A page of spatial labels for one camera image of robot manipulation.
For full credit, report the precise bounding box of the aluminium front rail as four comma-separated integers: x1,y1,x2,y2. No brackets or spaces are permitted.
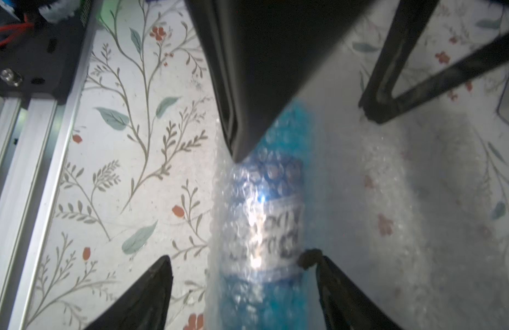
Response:
0,95,80,329

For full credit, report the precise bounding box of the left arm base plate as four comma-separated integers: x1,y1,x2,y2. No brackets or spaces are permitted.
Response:
0,1,102,104

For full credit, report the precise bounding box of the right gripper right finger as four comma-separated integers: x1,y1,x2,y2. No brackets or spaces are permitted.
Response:
297,249,401,330

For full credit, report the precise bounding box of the bubble wrap sheet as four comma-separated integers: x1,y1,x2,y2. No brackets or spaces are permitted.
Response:
204,0,509,330

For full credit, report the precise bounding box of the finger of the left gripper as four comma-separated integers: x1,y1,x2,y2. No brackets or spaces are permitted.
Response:
186,1,372,162
358,1,509,124

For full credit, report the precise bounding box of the blue liquid glass bottle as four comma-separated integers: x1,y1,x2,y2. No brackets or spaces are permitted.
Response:
205,102,311,329

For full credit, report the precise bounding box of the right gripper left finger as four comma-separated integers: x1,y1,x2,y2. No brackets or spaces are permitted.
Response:
87,255,173,329

